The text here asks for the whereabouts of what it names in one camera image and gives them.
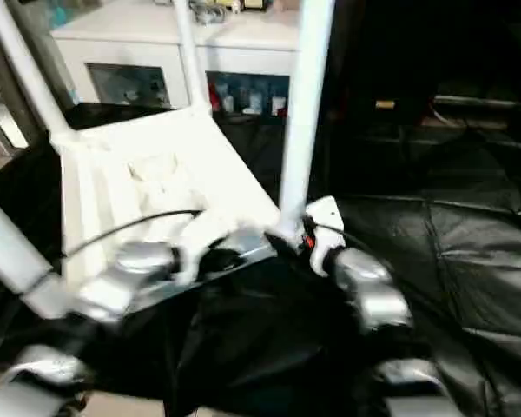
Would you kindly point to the white plastic table top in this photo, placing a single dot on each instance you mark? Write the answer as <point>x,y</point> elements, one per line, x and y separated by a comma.
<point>134,174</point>

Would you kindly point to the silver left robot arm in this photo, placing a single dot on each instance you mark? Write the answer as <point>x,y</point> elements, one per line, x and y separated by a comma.
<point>126,269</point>

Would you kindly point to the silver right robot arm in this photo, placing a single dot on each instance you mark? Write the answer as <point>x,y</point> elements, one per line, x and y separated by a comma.
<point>373,282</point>

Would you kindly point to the black table mat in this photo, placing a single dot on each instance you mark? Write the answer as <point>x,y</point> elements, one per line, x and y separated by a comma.
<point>438,260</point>

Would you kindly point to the small beige label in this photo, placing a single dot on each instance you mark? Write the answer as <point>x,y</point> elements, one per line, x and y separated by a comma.
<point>384,104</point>

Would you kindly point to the black low side table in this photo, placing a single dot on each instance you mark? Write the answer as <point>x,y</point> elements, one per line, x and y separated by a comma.
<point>486,108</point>

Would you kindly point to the white glass-door cabinet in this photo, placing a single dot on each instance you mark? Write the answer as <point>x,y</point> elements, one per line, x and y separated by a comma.
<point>134,43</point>

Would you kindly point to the dark grey crumpled bundle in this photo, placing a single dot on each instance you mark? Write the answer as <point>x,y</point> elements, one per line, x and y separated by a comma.
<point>208,13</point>

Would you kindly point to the grey curtain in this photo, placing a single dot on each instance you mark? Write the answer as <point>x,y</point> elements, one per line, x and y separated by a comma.
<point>8,87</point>

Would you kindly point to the teal white plastic package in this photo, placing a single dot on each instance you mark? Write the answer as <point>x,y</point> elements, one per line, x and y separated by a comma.
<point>56,13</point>

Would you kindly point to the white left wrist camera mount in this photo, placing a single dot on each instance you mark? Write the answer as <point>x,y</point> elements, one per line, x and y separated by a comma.
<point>199,243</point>

